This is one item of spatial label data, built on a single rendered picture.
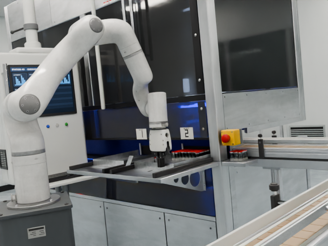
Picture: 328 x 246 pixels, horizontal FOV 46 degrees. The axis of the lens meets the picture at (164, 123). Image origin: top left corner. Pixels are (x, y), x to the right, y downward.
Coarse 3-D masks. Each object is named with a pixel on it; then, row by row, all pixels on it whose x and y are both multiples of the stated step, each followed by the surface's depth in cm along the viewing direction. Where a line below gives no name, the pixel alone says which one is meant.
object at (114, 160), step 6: (138, 150) 235; (108, 156) 219; (114, 156) 222; (120, 156) 225; (126, 156) 228; (138, 156) 230; (144, 156) 204; (150, 156) 207; (96, 162) 209; (102, 162) 205; (108, 162) 202; (114, 162) 198; (120, 162) 195; (126, 162) 195
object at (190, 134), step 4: (180, 128) 200; (184, 128) 198; (188, 128) 196; (192, 128) 194; (184, 132) 198; (188, 132) 196; (192, 132) 194; (184, 136) 198; (188, 136) 196; (192, 136) 194
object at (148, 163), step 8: (144, 160) 192; (152, 160) 196; (168, 160) 203; (184, 160) 198; (192, 160) 180; (136, 168) 187; (144, 168) 183; (152, 168) 179; (160, 168) 176; (168, 168) 172
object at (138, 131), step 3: (138, 129) 222; (141, 129) 220; (144, 129) 218; (138, 132) 222; (141, 132) 220; (144, 132) 218; (138, 135) 222; (141, 135) 221; (144, 135) 219; (138, 138) 223; (141, 138) 221; (144, 138) 219
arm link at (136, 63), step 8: (128, 56) 162; (136, 56) 162; (144, 56) 165; (128, 64) 164; (136, 64) 162; (144, 64) 164; (136, 72) 164; (144, 72) 164; (136, 80) 166; (144, 80) 165; (136, 88) 170; (144, 88) 174; (136, 96) 175; (144, 96) 177; (144, 104) 175; (144, 112) 175
